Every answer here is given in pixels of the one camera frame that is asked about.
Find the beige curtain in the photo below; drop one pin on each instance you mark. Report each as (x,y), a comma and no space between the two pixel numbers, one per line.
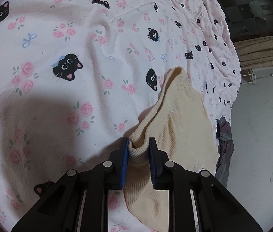
(262,53)

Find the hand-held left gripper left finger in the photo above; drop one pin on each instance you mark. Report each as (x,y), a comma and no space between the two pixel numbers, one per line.
(125,164)

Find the pink cat-print duvet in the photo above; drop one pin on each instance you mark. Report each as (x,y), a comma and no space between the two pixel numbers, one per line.
(78,53)

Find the cream knit sweater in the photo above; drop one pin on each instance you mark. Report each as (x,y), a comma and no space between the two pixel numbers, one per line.
(184,125)

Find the grey purple jacket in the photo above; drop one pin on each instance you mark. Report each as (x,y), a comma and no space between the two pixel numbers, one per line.
(224,145)

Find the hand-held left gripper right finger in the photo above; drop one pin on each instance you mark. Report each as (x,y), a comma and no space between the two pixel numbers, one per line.
(153,166)

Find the white shelf rack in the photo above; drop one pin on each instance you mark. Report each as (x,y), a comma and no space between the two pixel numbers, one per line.
(248,77)

